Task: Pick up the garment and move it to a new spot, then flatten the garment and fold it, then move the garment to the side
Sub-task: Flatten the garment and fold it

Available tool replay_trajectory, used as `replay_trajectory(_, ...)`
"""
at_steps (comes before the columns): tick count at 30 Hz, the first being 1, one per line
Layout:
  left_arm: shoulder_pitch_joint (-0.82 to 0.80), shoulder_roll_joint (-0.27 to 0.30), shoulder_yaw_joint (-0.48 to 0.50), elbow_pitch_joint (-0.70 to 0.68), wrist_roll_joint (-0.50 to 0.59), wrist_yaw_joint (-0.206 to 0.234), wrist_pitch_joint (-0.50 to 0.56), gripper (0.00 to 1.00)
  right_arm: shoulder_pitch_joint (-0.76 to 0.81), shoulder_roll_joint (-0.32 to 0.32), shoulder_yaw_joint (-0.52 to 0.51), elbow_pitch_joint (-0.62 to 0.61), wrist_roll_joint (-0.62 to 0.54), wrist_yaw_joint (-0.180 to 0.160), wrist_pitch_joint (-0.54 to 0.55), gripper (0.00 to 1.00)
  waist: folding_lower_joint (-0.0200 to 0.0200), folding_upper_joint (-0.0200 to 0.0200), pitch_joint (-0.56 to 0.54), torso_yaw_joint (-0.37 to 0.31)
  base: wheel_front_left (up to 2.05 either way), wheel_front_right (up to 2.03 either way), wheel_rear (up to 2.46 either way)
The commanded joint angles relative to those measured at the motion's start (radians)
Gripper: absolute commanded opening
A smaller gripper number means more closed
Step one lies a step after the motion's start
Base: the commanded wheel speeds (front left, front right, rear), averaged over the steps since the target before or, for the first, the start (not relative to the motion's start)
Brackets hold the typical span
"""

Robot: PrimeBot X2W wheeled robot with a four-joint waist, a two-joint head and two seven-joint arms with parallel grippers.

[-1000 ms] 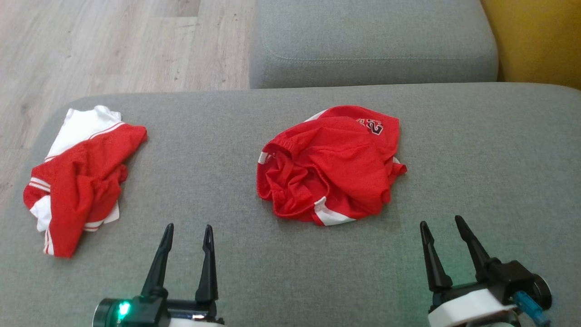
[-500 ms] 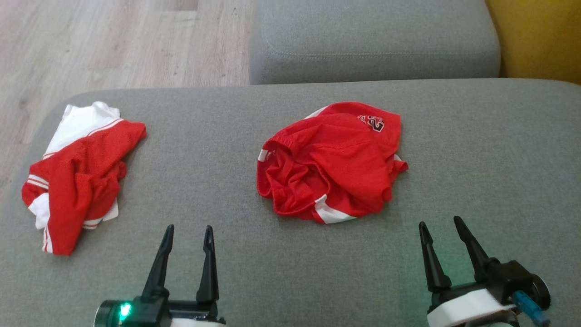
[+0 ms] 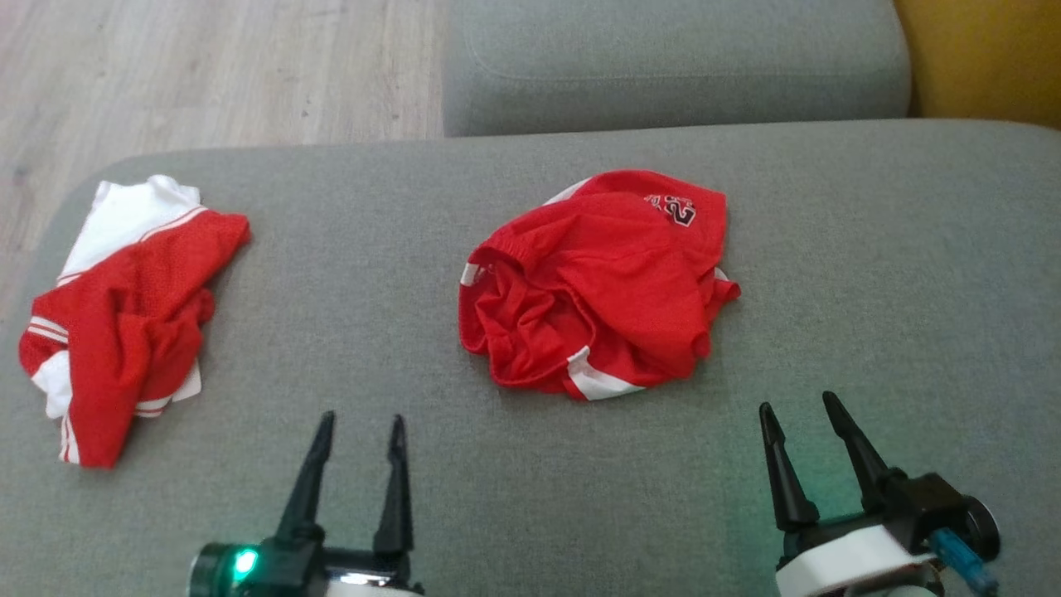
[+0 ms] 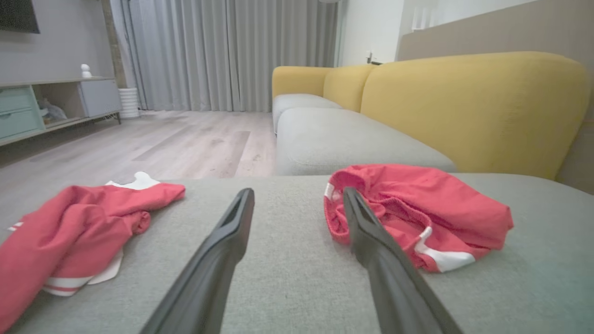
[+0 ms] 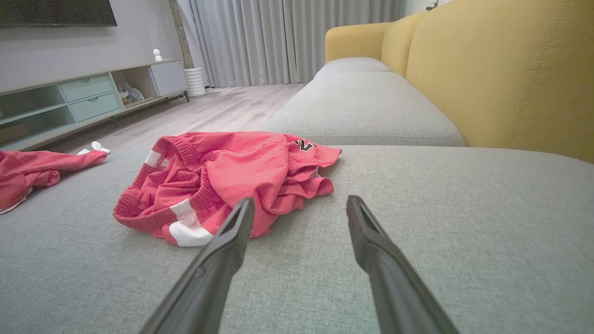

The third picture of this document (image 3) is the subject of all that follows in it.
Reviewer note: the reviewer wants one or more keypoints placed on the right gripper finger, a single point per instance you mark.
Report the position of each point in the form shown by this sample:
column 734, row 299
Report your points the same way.
column 862, row 464
column 787, row 489

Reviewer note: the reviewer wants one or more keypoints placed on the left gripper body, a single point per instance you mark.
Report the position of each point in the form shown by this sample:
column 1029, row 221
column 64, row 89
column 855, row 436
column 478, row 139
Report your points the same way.
column 365, row 574

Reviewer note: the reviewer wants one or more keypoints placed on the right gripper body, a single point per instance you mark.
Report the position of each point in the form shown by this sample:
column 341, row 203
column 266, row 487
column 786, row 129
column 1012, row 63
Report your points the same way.
column 845, row 564

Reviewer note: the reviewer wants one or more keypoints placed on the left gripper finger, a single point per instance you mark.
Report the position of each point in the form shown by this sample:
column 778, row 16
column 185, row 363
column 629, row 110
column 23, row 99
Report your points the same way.
column 396, row 506
column 308, row 489

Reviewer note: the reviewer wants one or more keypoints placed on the red jersey with striped trim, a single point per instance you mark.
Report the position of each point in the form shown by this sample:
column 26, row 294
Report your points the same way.
column 124, row 332

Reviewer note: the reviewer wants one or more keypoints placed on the red shorts with white band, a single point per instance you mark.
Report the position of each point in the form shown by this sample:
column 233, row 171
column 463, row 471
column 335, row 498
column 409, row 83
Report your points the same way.
column 597, row 282

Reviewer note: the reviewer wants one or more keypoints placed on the grey fabric sofa seat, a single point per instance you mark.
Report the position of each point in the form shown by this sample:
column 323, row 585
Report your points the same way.
column 373, row 249

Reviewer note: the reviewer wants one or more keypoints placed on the yellow background panel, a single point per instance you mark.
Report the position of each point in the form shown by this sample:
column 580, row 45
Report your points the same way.
column 995, row 58

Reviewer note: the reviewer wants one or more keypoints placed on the grey sofa cushion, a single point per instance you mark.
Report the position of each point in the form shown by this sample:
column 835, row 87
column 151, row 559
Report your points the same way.
column 663, row 66

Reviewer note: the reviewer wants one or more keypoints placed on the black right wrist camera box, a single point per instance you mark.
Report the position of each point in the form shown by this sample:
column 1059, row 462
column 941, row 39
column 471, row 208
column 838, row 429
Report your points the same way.
column 937, row 506

